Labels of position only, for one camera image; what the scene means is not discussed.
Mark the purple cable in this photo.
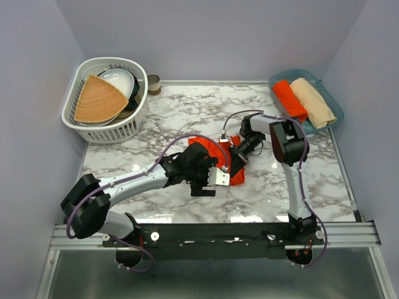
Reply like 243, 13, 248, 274
67, 134, 230, 273
221, 110, 329, 268

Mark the orange t shirt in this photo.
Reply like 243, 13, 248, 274
272, 80, 308, 123
188, 135, 245, 186

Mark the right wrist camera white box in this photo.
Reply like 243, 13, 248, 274
219, 135, 232, 144

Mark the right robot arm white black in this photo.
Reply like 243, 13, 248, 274
228, 113, 317, 244

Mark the rolled beige t shirt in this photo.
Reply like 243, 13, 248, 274
290, 78, 337, 129

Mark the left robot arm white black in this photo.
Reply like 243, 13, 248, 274
60, 142, 218, 246

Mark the blue transparent plastic bin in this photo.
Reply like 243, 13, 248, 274
268, 69, 344, 135

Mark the dark dish in basket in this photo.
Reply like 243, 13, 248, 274
107, 65, 144, 113

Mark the white plastic basket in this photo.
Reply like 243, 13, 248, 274
61, 57, 148, 144

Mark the woven wicker fan tray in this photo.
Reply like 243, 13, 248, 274
74, 75, 128, 123

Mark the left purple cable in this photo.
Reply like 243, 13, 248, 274
67, 134, 230, 273

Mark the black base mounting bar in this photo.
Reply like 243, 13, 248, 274
103, 222, 324, 261

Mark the white bowl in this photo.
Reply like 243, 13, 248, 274
98, 68, 135, 98

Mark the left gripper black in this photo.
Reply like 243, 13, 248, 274
185, 158, 219, 197

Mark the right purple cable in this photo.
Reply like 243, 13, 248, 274
221, 110, 329, 268

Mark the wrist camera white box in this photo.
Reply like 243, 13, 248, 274
207, 167, 230, 186
219, 135, 232, 144

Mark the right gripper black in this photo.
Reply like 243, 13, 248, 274
227, 131, 264, 178

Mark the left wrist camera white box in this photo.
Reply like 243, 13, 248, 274
207, 167, 230, 186

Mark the rolled orange t shirt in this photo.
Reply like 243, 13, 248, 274
272, 80, 308, 123

